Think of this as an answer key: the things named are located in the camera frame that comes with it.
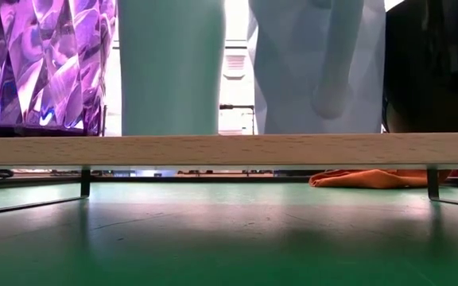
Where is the teal tumbler cup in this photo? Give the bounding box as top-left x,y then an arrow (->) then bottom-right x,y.
117,0 -> 227,137

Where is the purple faceted plastic cup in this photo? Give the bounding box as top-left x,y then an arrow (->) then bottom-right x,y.
0,0 -> 118,137

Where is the wooden shelf with black legs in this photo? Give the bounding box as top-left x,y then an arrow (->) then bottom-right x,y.
0,132 -> 458,218

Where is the background table with black legs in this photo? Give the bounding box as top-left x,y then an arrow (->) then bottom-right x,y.
218,102 -> 256,136

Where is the white air vent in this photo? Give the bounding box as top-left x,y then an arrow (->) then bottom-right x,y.
222,53 -> 247,81

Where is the green table mat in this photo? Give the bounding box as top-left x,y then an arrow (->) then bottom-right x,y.
0,181 -> 458,286

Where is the light blue faceted mug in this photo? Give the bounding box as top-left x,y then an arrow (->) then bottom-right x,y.
246,0 -> 387,136

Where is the orange cloth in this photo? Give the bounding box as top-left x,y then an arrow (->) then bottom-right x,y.
309,168 -> 452,190

